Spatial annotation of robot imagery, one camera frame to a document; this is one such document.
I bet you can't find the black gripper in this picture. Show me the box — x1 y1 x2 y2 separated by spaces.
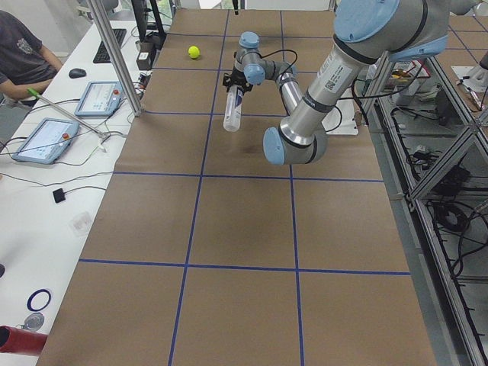
223 69 253 92

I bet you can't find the clear tennis ball tube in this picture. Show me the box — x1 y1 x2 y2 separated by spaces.
223 85 243 132

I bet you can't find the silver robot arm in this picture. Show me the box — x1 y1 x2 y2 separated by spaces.
223 1 478 165

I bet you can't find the yellow tennis ball on table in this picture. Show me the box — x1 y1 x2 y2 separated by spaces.
188 46 201 59

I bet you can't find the black box with label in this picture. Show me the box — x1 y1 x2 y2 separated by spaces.
136 42 156 71

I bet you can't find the black computer monitor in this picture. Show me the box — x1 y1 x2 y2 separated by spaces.
131 0 163 42

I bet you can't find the far teach pendant tablet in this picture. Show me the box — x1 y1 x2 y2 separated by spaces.
75 81 124 118

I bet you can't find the teach pendant tablet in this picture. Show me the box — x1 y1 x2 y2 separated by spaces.
75 81 124 118
11 118 80 165

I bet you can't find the black keyboard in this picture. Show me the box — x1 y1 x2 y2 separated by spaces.
92 28 127 64

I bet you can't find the black computer mouse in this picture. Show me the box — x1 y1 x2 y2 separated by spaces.
69 68 87 79

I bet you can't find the near teach pendant tablet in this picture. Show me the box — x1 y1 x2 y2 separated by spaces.
11 118 80 165

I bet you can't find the small black square pad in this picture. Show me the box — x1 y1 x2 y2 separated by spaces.
53 188 66 204

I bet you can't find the seated person grey shirt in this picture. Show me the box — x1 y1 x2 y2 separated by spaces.
1 11 63 101

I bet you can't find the red cardboard tube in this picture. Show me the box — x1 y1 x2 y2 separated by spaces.
0 326 48 356

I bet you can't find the aluminium frame post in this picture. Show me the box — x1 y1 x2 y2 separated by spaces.
87 0 142 117

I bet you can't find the metal rod green handle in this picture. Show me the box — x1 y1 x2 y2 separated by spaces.
27 88 108 137

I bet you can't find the blue tape ring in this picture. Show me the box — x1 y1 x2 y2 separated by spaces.
27 289 53 312

